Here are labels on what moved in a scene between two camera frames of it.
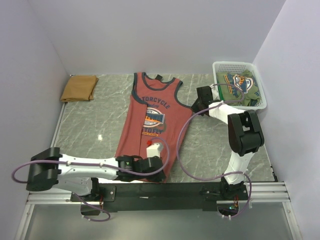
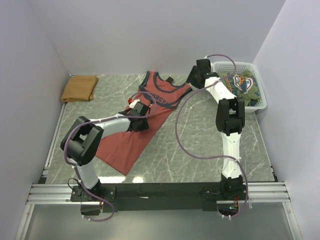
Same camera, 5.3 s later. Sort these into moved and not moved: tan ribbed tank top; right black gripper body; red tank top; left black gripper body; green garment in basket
Moved: left black gripper body; red tank top; right black gripper body
Not moved: tan ribbed tank top; green garment in basket
